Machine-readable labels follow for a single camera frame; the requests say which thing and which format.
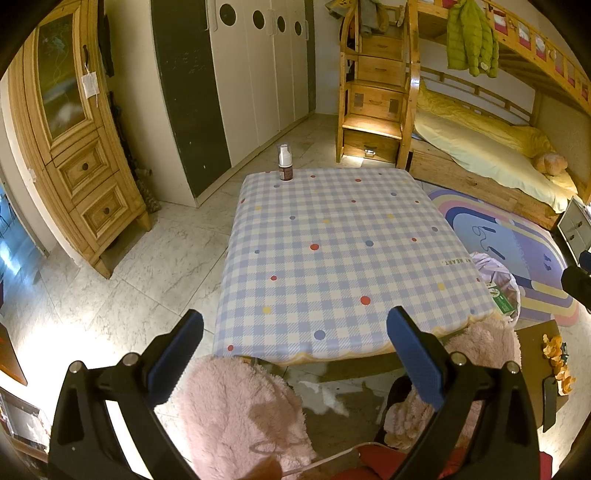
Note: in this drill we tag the grey hanging garment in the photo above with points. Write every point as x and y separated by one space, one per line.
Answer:
371 16

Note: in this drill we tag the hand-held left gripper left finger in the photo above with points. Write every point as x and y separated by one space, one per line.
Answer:
178 355

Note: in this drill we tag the white nightstand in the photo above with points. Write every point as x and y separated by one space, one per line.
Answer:
575 224

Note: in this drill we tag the table with checkered tablecloth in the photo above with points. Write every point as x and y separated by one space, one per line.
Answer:
323 240

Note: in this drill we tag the purple trash bag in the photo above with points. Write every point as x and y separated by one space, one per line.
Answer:
496 272

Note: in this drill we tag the yellow blanket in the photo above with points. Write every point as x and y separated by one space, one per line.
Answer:
485 120

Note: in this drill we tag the patterned bag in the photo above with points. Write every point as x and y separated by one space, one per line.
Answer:
147 194

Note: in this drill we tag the brown framed board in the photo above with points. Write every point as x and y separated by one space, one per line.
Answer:
11 355

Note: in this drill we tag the wooden bunk bed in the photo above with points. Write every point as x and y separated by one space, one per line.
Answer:
489 184

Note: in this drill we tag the white wardrobe with round holes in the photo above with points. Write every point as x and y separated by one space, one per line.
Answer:
244 78

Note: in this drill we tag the tan plush toy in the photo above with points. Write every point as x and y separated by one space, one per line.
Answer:
549 164

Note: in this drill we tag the pastel rainbow rug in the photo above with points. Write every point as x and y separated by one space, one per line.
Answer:
508 244

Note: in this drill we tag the orange peels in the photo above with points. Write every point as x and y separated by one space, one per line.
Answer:
556 362

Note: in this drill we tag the green puffer jacket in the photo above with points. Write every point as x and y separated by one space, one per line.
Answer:
471 41

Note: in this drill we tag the wooden cabinet with drawers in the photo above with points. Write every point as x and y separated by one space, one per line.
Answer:
74 147

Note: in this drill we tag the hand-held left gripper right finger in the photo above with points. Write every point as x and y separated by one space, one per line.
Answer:
413 357

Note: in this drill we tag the brown pump bottle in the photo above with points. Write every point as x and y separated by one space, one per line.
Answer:
285 166

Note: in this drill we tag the wooden stair drawers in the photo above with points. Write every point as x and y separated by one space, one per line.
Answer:
376 106

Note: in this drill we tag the white paper tag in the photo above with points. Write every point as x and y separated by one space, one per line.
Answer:
89 85

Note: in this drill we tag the black knife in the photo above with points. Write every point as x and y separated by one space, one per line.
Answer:
549 401

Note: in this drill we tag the black hanging cloth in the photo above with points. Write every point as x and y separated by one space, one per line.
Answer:
107 44

